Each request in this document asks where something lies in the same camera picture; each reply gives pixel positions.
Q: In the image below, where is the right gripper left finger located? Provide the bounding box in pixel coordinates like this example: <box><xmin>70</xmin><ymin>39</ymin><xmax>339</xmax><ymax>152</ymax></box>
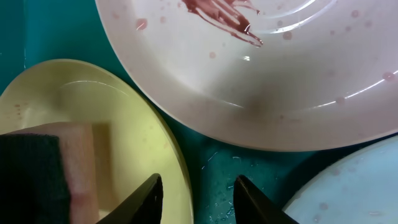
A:
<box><xmin>97</xmin><ymin>173</ymin><xmax>164</xmax><ymax>224</ymax></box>

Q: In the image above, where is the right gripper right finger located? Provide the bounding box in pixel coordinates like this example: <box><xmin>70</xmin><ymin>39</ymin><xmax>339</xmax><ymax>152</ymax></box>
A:
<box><xmin>233</xmin><ymin>175</ymin><xmax>299</xmax><ymax>224</ymax></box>

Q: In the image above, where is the yellow-green rimmed plate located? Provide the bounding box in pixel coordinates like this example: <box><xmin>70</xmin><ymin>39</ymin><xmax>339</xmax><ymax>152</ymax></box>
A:
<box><xmin>1</xmin><ymin>59</ymin><xmax>193</xmax><ymax>223</ymax></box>

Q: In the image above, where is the green and pink sponge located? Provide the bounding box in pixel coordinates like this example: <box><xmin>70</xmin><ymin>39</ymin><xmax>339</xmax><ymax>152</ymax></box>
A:
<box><xmin>1</xmin><ymin>123</ymin><xmax>100</xmax><ymax>223</ymax></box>

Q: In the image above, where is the teal plastic serving tray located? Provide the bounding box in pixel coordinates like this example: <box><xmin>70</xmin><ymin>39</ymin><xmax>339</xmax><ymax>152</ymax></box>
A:
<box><xmin>1</xmin><ymin>0</ymin><xmax>397</xmax><ymax>223</ymax></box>

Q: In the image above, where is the light blue rimmed plate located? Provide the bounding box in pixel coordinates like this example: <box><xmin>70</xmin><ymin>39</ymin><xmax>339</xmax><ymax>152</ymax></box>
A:
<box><xmin>284</xmin><ymin>137</ymin><xmax>398</xmax><ymax>224</ymax></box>

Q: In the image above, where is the white plate with sauce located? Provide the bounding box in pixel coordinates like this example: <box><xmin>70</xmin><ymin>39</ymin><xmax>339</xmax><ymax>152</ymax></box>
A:
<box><xmin>96</xmin><ymin>0</ymin><xmax>397</xmax><ymax>151</ymax></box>

